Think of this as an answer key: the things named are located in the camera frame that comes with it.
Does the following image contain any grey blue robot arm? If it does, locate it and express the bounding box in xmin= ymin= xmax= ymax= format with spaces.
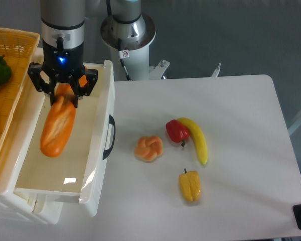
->
xmin=28 ymin=1 xmax=154 ymax=107

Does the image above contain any yellow banana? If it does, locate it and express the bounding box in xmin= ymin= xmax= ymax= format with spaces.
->
xmin=177 ymin=117 xmax=208 ymax=165

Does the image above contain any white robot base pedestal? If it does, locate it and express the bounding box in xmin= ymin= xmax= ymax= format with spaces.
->
xmin=100 ymin=13 xmax=170 ymax=81

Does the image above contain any long orange bread loaf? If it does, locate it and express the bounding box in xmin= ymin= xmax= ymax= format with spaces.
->
xmin=40 ymin=83 xmax=76 ymax=158

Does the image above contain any red bell pepper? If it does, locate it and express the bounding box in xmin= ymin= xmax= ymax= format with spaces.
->
xmin=166 ymin=119 xmax=190 ymax=147

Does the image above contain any round knotted bread roll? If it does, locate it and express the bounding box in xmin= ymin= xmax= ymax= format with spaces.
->
xmin=134 ymin=136 xmax=164 ymax=163

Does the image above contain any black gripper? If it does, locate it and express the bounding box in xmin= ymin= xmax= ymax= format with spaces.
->
xmin=28 ymin=40 xmax=98 ymax=108

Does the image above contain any yellow bell pepper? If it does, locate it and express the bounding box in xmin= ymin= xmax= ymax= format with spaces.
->
xmin=179 ymin=168 xmax=201 ymax=202

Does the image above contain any white plastic drawer cabinet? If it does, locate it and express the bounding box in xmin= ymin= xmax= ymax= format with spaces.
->
xmin=0 ymin=47 xmax=65 ymax=225

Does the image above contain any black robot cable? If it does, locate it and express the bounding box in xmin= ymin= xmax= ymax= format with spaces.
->
xmin=117 ymin=38 xmax=132 ymax=81

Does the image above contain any orange woven basket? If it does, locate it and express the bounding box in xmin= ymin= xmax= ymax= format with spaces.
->
xmin=0 ymin=28 xmax=40 ymax=152

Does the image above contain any open upper white drawer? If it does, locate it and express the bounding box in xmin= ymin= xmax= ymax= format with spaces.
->
xmin=14 ymin=59 xmax=116 ymax=218

